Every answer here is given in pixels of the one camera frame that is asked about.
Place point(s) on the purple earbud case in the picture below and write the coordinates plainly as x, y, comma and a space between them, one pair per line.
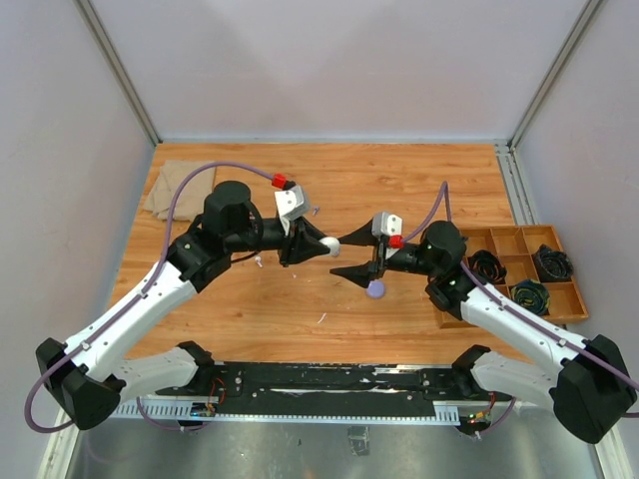
376, 289

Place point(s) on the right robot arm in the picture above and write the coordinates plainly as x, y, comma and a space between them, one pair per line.
583, 381

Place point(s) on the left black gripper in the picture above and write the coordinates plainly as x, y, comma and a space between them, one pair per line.
300, 244

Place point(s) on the beige folded cloth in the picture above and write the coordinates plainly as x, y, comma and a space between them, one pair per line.
191, 200

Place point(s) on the white earbud case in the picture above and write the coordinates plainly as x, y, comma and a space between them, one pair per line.
332, 244

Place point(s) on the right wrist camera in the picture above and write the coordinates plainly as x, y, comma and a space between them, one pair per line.
386, 224

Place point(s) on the white cable duct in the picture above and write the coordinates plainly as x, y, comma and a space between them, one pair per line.
196, 411

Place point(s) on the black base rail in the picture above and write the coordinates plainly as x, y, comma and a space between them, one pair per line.
324, 387

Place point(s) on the wooden compartment tray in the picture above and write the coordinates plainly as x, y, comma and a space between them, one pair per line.
528, 264

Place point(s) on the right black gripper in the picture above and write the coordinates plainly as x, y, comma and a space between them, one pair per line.
362, 273

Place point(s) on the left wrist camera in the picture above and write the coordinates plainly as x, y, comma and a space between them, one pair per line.
293, 203

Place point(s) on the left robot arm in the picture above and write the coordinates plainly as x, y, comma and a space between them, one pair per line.
88, 374

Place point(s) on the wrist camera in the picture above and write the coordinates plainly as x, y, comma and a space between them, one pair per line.
293, 203
386, 224

